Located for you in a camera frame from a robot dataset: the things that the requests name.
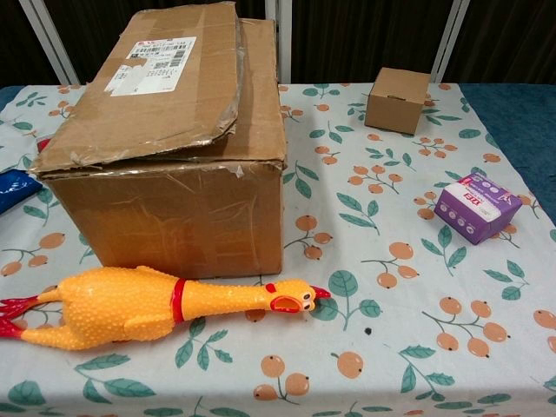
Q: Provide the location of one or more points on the large brown cardboard box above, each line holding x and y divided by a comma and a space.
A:
174, 208

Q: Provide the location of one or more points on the small closed cardboard box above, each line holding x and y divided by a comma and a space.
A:
393, 108

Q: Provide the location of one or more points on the red square flat box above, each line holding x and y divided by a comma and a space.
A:
44, 144

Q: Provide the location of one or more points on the floral print tablecloth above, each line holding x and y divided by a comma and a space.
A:
391, 304

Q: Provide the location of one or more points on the black pleated curtain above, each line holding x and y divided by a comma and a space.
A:
360, 35

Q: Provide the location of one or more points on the yellow rubber chicken toy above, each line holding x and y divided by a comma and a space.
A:
113, 308

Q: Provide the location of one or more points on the purple and white carton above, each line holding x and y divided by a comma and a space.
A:
473, 217

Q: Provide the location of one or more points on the blue pouch with white print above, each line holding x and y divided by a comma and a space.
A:
15, 191

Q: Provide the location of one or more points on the white upright frame post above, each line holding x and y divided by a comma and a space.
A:
282, 43

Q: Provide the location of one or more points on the white slanted frame post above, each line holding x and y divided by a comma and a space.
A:
449, 43
54, 48

